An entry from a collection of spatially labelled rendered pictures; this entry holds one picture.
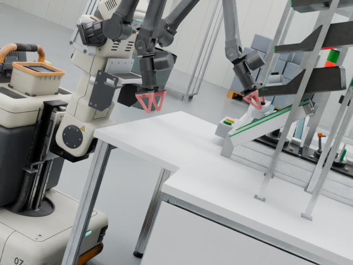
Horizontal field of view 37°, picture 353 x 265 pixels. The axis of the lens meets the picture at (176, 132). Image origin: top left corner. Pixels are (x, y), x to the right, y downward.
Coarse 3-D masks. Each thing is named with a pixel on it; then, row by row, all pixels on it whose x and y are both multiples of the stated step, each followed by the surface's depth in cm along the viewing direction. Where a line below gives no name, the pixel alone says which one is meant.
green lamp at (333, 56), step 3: (330, 51) 239; (333, 51) 238; (330, 54) 239; (333, 54) 238; (336, 54) 238; (327, 57) 240; (330, 57) 239; (333, 57) 238; (336, 57) 238; (327, 60) 240; (330, 60) 239; (333, 60) 238; (336, 60) 239
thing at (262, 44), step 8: (256, 40) 963; (264, 40) 958; (272, 40) 913; (248, 48) 930; (256, 48) 964; (264, 48) 959; (264, 56) 923; (256, 72) 928; (256, 80) 931; (232, 88) 948; (240, 88) 943; (232, 96) 951; (240, 96) 1004
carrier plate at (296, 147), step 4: (256, 140) 224; (260, 140) 224; (264, 140) 226; (264, 144) 224; (268, 144) 223; (272, 144) 224; (276, 144) 227; (288, 144) 235; (292, 144) 238; (284, 148) 224; (288, 148) 227; (296, 148) 232; (288, 152) 222; (292, 152) 221; (296, 152) 224; (296, 156) 221
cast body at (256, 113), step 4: (256, 104) 217; (264, 104) 217; (256, 108) 217; (264, 108) 216; (268, 108) 219; (252, 112) 219; (256, 112) 218; (260, 112) 217; (264, 112) 216; (268, 112) 219; (252, 116) 219; (256, 116) 218; (260, 116) 217; (264, 116) 216
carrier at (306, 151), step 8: (344, 144) 221; (304, 152) 229; (312, 152) 234; (320, 152) 229; (328, 152) 229; (344, 152) 225; (312, 160) 220; (336, 160) 225; (344, 160) 229; (352, 160) 235; (336, 168) 219; (344, 168) 224; (352, 168) 229; (352, 176) 216
